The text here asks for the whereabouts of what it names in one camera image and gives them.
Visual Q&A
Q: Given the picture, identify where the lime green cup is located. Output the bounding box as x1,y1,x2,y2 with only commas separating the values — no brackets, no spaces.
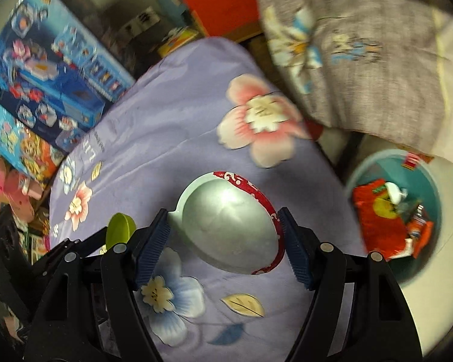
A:
105,213,137,252

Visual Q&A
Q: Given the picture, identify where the teal plastic bin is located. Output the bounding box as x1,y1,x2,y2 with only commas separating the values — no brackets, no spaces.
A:
345,150,444,285

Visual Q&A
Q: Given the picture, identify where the large blue toy box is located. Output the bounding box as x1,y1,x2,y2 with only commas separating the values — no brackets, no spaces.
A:
0,0,137,148

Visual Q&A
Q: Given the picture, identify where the cartoon dog toy box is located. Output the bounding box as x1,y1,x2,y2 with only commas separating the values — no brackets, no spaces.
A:
0,103,66,182

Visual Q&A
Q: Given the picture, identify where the red yellow snack bag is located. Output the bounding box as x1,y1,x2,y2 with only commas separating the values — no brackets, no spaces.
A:
353,179,414,261

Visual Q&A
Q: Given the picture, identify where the purple floral tablecloth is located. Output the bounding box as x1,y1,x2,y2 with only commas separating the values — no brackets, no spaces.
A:
47,37,367,362

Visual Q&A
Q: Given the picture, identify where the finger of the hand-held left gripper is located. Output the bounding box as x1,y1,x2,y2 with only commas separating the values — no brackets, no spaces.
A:
33,226,109,271

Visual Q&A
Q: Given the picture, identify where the pink toy package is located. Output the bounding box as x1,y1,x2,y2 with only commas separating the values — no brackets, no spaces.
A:
0,156,42,227

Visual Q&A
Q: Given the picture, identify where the red cardboard box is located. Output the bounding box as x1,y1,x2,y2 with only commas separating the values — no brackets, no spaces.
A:
160,0,263,38

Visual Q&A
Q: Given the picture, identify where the grey floral bed sheet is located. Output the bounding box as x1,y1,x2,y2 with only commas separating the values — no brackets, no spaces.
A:
230,0,453,170

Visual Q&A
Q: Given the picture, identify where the red plastic stool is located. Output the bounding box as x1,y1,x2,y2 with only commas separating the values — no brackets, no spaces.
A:
306,121,325,142

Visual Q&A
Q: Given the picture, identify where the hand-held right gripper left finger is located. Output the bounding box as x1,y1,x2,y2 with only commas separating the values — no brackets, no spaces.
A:
24,207,170,362

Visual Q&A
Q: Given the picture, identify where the yellow book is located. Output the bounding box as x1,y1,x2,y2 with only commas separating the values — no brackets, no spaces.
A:
156,26,199,57

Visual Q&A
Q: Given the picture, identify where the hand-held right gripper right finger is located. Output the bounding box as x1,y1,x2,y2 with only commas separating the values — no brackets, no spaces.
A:
277,207,423,362

